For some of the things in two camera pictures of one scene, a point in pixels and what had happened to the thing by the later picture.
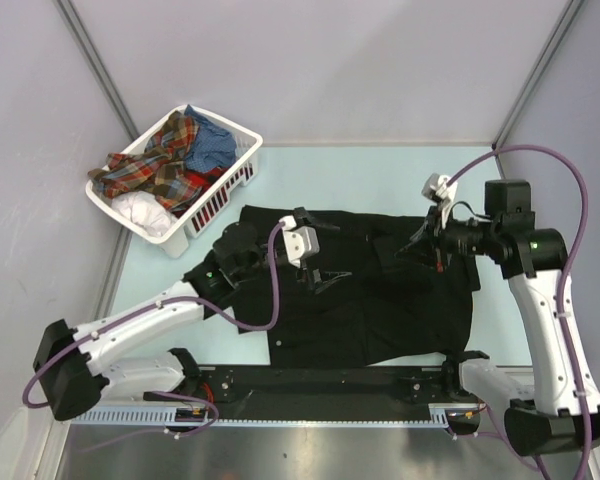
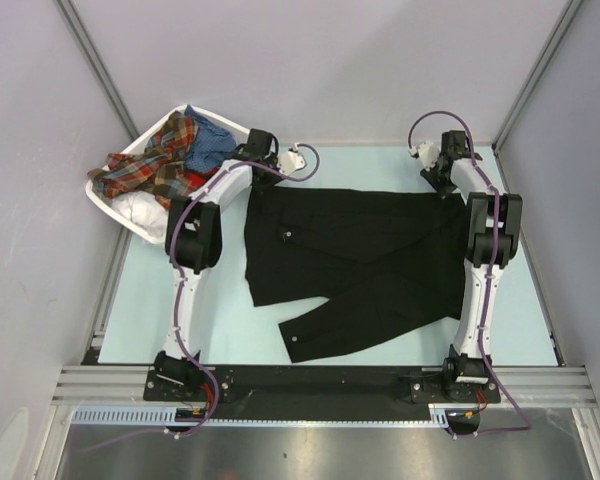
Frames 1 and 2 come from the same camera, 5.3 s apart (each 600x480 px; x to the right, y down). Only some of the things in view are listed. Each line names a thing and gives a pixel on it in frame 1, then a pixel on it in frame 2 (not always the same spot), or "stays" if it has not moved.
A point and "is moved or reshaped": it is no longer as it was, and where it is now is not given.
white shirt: (143, 209) stays
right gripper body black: (459, 237) to (439, 181)
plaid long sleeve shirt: (157, 169) stays
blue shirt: (211, 148) stays
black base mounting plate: (328, 392) stays
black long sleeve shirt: (333, 289) is moved or reshaped
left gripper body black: (301, 273) to (268, 179)
